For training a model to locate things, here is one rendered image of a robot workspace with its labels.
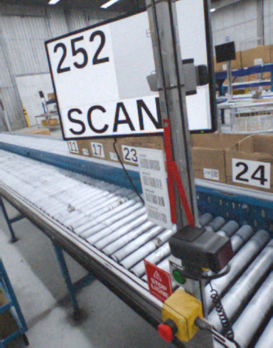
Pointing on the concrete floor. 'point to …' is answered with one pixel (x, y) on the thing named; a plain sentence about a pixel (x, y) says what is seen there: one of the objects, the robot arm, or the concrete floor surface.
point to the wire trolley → (251, 118)
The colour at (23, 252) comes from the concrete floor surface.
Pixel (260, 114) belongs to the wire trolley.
